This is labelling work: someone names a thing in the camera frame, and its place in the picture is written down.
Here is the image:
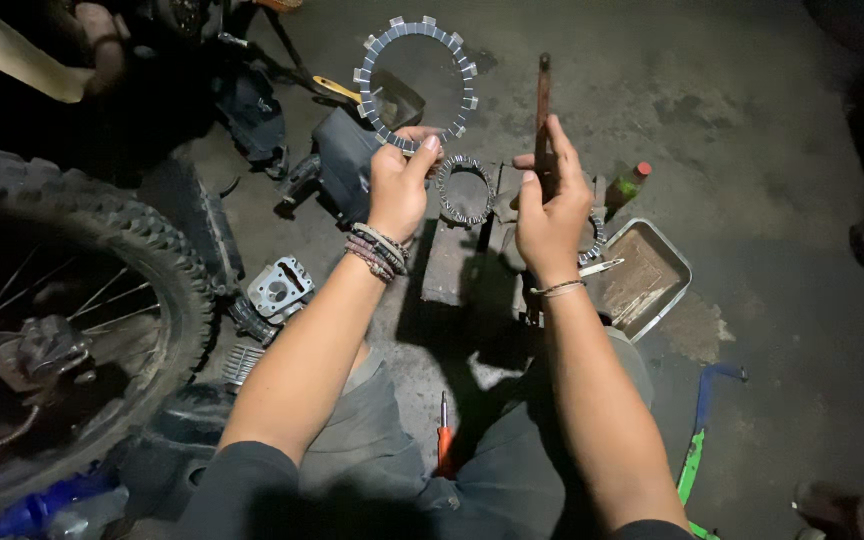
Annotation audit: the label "person's left hand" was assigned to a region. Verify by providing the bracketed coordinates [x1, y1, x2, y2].
[367, 126, 447, 247]

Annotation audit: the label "person's right hand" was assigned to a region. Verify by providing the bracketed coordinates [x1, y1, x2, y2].
[511, 114, 595, 286]

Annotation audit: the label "rusty metal file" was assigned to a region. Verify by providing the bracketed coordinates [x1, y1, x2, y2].
[534, 52, 555, 204]

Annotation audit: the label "grey clutch friction plate ring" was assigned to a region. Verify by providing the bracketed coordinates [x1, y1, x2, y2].
[353, 15, 480, 155]

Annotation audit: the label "steel toothed clutch plate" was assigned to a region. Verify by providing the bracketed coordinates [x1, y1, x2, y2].
[577, 211, 609, 267]
[435, 154, 496, 228]

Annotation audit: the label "black plastic motorcycle cover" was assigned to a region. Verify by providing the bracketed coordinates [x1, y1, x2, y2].
[310, 106, 403, 226]

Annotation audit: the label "silver knife blade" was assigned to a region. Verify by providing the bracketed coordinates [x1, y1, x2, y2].
[579, 258, 626, 279]

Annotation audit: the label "green bottle with red cap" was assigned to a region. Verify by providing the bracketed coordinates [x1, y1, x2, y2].
[604, 161, 654, 220]

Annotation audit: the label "wooden block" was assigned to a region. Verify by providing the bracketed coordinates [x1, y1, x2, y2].
[421, 161, 607, 325]

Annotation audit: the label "dark dustpan scoop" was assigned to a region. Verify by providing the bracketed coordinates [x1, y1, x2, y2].
[363, 69, 427, 132]

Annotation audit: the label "metal tray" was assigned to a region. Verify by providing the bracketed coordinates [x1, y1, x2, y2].
[580, 217, 693, 345]

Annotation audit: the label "silver engine cylinder head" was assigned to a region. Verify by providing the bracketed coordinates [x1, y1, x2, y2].
[246, 255, 316, 325]

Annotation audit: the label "black motorcycle fender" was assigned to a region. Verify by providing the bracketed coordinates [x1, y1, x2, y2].
[214, 63, 291, 177]

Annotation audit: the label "finned engine cylinder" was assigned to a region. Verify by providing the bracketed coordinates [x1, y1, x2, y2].
[220, 343, 267, 388]

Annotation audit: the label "person's grey trousers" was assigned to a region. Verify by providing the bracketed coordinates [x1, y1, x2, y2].
[177, 327, 655, 540]

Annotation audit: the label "green and blue motorcycle panel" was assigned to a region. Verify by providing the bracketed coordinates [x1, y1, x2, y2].
[675, 363, 750, 540]

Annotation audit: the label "knobby motorcycle wheel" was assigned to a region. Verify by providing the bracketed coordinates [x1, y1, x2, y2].
[0, 141, 216, 526]

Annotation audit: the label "blue plastic bottle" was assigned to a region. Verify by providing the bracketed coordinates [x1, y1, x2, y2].
[0, 472, 130, 540]

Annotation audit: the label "beaded wrist bracelets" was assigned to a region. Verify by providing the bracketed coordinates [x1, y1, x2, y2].
[343, 222, 411, 285]

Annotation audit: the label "thin wrist bracelet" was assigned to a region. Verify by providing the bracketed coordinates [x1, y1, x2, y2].
[529, 279, 588, 298]

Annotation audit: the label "yellow handled tool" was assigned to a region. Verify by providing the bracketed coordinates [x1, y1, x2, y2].
[312, 75, 364, 105]

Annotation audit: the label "orange handled screwdriver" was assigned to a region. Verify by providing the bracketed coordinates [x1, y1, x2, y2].
[435, 390, 454, 479]

